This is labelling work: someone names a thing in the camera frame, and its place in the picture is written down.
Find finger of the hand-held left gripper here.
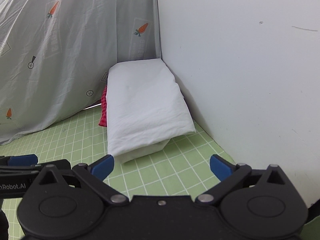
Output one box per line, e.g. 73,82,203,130
0,155,39,167
31,159,72,172

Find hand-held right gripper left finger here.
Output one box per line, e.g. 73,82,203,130
37,154,129,205

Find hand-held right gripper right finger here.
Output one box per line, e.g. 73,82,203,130
195,154,287,205

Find white garment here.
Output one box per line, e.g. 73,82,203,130
105,58,197,165

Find red checked shorts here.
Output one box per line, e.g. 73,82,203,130
98,85,109,128

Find green grid mat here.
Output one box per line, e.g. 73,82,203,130
0,106,320,240

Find grey carrot-print sheet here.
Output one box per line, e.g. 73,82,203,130
0,0,163,146

